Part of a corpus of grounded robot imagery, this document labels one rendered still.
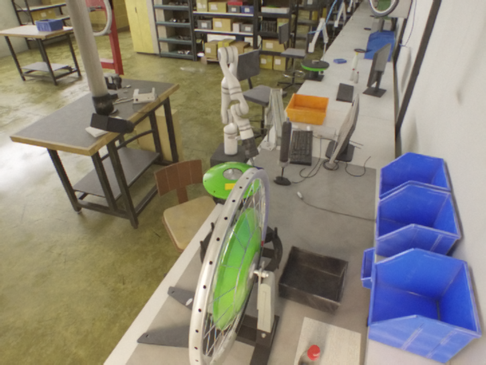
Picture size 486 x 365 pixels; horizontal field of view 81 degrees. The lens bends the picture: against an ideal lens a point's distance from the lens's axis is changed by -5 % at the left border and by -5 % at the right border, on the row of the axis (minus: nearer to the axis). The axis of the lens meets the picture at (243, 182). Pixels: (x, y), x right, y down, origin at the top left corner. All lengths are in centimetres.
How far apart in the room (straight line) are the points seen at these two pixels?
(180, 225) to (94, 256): 108
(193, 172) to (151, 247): 92
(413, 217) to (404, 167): 24
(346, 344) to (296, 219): 64
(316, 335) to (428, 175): 76
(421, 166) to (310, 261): 59
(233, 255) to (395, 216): 72
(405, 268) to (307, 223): 72
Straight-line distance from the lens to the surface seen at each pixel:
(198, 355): 66
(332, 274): 138
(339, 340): 124
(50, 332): 257
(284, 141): 119
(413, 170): 137
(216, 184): 151
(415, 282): 100
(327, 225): 157
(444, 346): 89
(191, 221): 199
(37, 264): 302
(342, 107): 289
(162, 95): 293
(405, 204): 118
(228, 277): 67
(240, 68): 370
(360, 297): 135
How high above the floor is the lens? 200
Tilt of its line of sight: 38 degrees down
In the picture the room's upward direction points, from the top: straight up
